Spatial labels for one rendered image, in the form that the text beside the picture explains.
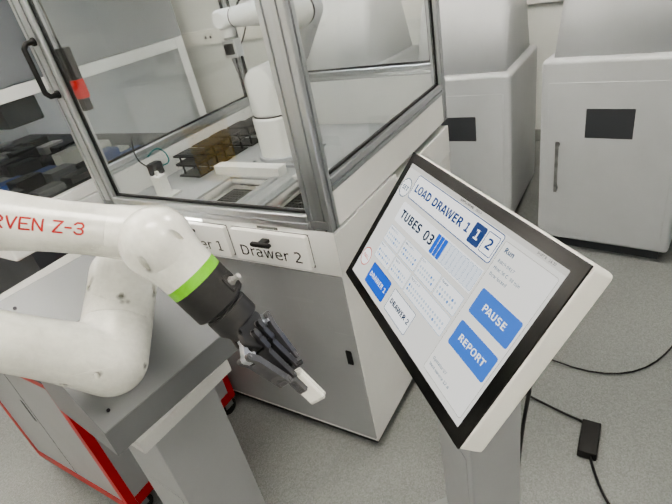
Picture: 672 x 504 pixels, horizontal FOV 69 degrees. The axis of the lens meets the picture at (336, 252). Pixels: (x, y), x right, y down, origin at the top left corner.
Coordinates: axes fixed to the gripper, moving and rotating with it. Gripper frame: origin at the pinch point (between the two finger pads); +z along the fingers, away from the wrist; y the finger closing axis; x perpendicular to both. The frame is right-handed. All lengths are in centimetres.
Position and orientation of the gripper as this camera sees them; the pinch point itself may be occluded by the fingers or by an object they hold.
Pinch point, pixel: (306, 386)
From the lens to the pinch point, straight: 87.5
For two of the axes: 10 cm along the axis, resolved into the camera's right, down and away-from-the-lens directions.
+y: 1.3, -4.7, 8.8
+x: -7.6, 5.2, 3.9
